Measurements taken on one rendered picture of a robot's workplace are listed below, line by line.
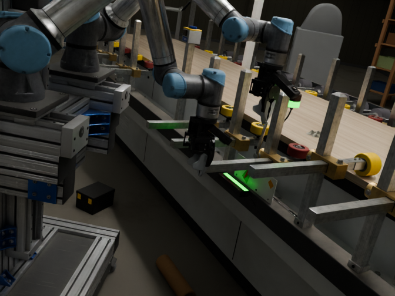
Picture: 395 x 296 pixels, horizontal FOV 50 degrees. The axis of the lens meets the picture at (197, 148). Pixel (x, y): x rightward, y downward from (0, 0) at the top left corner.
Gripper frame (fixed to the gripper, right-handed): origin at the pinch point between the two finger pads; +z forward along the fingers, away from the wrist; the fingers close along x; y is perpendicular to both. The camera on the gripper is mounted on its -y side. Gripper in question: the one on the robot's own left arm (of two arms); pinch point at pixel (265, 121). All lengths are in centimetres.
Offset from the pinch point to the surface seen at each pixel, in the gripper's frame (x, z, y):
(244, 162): 7.6, 14.7, 0.1
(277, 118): -6.3, -0.4, -1.2
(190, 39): -31, -16, 69
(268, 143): -6.7, 9.9, 0.2
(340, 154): -28.2, 10.7, -19.4
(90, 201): -15, 92, 115
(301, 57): -148, -7, 66
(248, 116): -34.0, 11.4, 28.6
